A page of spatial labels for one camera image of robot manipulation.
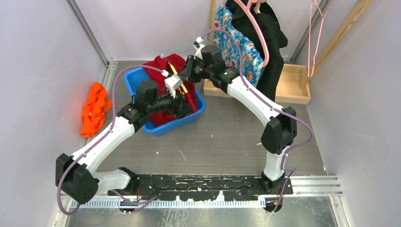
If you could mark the wooden rack post right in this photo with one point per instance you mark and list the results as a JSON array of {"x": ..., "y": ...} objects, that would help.
[{"x": 347, "y": 23}]

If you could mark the blue plastic bin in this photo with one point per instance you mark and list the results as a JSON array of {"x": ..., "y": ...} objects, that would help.
[{"x": 134, "y": 77}]

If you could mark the aluminium frame rail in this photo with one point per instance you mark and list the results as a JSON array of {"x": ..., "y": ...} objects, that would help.
[{"x": 87, "y": 30}]

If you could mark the pink plastic hanger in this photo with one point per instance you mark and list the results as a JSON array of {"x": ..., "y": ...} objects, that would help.
[{"x": 244, "y": 20}]

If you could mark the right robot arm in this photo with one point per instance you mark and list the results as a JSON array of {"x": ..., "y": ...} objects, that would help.
[{"x": 280, "y": 125}]

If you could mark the wooden rack post left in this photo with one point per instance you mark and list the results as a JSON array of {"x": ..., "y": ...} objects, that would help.
[{"x": 212, "y": 20}]

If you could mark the wooden rack post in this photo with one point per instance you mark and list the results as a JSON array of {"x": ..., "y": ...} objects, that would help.
[
  {"x": 347, "y": 23},
  {"x": 212, "y": 20}
]

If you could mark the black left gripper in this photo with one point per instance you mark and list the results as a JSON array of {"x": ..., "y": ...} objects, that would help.
[{"x": 179, "y": 108}]

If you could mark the wooden rack base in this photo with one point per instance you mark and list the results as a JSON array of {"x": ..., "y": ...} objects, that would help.
[{"x": 288, "y": 89}]

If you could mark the pink wire hanger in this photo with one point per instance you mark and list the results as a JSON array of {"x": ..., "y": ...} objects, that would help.
[{"x": 318, "y": 12}]

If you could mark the wooden hanger with metal hook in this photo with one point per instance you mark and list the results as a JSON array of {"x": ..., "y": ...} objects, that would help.
[{"x": 182, "y": 89}]

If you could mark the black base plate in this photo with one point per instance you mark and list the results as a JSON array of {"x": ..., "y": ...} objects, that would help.
[{"x": 204, "y": 187}]

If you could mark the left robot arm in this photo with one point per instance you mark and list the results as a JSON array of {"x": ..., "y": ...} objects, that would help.
[{"x": 77, "y": 176}]

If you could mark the blue floral garment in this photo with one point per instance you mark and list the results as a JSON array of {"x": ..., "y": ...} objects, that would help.
[{"x": 238, "y": 50}]

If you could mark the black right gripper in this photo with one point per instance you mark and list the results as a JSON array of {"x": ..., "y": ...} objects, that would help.
[{"x": 187, "y": 71}]

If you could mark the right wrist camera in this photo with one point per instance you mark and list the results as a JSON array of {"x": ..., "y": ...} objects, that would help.
[{"x": 198, "y": 45}]

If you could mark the orange cloth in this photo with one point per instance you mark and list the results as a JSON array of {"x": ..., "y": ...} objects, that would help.
[{"x": 95, "y": 110}]

